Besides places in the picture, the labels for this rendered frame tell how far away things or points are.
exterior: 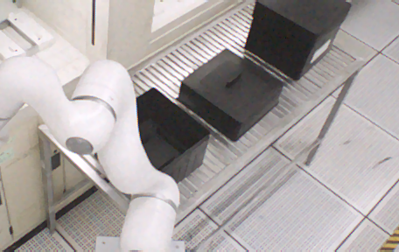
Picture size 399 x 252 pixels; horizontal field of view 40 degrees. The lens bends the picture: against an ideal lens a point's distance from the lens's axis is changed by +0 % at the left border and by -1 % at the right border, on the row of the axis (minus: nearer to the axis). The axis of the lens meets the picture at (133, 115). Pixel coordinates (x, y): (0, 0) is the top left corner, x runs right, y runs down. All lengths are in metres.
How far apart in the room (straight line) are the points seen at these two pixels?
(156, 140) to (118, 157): 0.83
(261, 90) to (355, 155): 1.24
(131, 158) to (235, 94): 0.96
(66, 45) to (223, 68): 0.61
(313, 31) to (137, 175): 1.19
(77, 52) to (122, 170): 1.02
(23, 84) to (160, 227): 0.48
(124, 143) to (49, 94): 0.21
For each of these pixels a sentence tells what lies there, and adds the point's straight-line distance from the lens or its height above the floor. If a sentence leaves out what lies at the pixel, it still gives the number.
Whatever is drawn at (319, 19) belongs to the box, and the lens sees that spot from 2.26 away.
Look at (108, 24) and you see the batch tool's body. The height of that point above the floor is 1.10.
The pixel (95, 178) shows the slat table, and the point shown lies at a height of 0.76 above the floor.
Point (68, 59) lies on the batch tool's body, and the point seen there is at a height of 0.87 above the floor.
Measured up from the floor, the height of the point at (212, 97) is 0.86.
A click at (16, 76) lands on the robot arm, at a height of 1.54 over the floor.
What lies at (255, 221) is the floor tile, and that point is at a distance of 2.78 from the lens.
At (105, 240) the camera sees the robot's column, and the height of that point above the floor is 0.76.
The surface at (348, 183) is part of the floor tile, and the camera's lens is 3.10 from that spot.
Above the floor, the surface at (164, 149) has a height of 0.77.
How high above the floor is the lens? 2.29
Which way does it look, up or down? 48 degrees down
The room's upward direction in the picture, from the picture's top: 6 degrees clockwise
